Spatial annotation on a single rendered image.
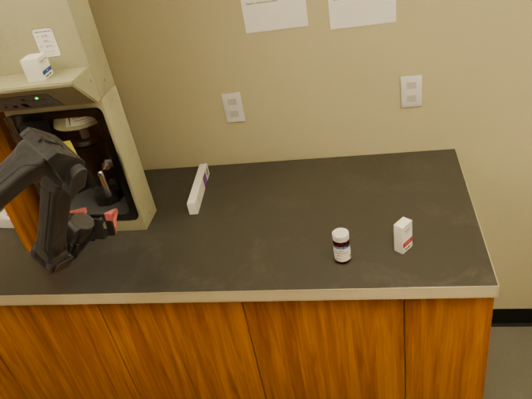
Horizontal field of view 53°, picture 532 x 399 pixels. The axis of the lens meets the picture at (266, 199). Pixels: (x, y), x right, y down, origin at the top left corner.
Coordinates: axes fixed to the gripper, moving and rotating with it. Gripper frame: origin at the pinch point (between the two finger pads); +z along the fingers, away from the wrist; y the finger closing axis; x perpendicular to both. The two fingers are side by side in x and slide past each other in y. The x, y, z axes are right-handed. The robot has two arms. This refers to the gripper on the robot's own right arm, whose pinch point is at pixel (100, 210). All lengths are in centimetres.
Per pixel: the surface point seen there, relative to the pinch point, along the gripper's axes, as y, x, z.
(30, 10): 12, -53, 13
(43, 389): 37, 72, -6
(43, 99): 12.5, -31.2, 7.2
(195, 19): -17, -40, 58
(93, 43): 0.8, -42.6, 19.8
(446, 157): -102, 9, 56
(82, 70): 0.6, -37.8, 10.7
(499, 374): -130, 103, 45
